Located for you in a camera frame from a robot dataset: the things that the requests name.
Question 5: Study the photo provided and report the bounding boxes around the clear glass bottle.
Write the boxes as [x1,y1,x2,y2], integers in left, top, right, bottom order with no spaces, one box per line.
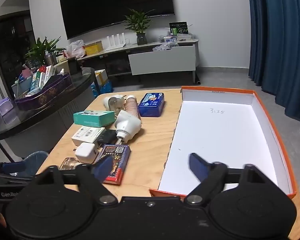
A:
[60,157,87,171]

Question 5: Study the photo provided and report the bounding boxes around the orange shoe box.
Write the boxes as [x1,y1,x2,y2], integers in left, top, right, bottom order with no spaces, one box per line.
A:
[149,86,297,200]

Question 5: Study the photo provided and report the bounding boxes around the lavender plastic container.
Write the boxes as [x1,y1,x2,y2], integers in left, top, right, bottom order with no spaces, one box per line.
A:
[0,97,16,117]

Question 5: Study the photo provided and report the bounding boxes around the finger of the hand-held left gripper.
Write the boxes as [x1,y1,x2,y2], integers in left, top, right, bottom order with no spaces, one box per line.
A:
[1,161,30,177]
[0,174,38,185]

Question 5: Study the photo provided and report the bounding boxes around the purple patterned tray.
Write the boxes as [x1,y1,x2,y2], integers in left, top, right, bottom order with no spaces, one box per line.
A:
[14,73,73,111]

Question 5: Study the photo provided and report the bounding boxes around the metal thermos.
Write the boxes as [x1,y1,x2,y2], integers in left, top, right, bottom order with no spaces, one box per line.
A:
[44,51,58,66]

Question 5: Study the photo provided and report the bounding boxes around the yellow box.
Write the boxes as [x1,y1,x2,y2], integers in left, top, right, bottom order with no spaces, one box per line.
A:
[84,41,104,56]

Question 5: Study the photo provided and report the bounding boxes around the green and black box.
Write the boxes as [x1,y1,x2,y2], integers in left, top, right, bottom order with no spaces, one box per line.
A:
[169,21,189,36]

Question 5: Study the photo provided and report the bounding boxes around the white charger cube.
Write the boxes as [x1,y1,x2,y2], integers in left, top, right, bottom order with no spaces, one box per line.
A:
[75,142,99,164]

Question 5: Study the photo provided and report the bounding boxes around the white plug-in device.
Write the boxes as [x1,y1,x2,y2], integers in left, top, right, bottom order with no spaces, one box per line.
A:
[115,110,142,145]

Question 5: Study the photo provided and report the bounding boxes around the blue water bottle pack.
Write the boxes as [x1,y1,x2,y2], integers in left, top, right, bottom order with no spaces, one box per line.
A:
[91,80,113,97]

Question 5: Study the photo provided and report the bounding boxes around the leafy potted plant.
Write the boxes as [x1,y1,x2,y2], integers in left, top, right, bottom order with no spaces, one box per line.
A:
[24,37,66,67]

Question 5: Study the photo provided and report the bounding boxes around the blue curtain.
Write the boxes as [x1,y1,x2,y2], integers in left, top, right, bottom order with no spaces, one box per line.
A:
[246,0,300,131]

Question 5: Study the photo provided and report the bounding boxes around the teal box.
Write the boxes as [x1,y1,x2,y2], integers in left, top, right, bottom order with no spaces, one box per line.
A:
[73,110,115,128]

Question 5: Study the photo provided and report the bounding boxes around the black television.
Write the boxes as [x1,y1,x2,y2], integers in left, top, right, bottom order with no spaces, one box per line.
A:
[58,0,175,40]

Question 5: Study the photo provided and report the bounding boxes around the white router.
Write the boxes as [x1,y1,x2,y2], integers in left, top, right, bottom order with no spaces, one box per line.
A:
[106,33,127,51]

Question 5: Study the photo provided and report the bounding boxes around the black coffee table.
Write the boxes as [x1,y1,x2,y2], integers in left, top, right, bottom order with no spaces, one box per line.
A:
[0,67,96,158]

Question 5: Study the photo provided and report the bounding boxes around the clear plastic bag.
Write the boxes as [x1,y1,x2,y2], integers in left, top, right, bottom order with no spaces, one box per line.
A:
[152,42,178,52]

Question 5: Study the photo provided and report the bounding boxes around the blue tin box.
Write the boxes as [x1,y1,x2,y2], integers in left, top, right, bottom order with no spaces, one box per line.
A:
[138,92,165,117]

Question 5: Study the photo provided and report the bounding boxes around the white TV stand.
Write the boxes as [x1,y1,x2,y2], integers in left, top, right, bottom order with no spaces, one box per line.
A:
[76,39,201,85]

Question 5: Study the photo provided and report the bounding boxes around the blue trash bin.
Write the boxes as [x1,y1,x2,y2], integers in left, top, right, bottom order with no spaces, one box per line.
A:
[22,151,49,177]

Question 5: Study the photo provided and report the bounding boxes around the potted plant in dark pot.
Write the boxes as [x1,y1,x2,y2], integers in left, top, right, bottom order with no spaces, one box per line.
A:
[124,8,155,46]

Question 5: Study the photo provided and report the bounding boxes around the white adapter box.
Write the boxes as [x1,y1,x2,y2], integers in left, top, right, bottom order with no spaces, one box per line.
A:
[71,126,106,147]

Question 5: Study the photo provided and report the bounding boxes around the white and yellow carton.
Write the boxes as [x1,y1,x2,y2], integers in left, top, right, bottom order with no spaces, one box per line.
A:
[94,69,108,86]

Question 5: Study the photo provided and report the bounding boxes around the playing card box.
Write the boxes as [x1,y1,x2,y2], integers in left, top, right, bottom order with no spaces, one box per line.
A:
[96,144,131,186]

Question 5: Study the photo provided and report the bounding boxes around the pile of medicine boxes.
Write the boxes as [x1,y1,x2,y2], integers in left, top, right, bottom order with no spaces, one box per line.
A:
[14,65,57,98]

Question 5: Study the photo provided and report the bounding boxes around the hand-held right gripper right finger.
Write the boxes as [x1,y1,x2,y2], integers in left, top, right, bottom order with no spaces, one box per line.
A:
[184,152,278,204]

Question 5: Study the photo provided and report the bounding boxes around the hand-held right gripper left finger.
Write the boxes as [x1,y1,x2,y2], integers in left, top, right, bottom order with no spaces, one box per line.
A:
[34,154,118,204]

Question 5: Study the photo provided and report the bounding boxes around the white plastic bag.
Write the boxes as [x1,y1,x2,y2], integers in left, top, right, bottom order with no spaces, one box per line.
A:
[65,40,86,59]

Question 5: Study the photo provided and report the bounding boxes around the pink bottle with white cap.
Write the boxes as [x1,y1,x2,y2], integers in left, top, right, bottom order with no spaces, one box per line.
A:
[125,95,141,121]

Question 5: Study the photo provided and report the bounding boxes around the glass plug-in repellent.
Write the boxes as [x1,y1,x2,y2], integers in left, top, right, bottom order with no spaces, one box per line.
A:
[103,94,126,112]

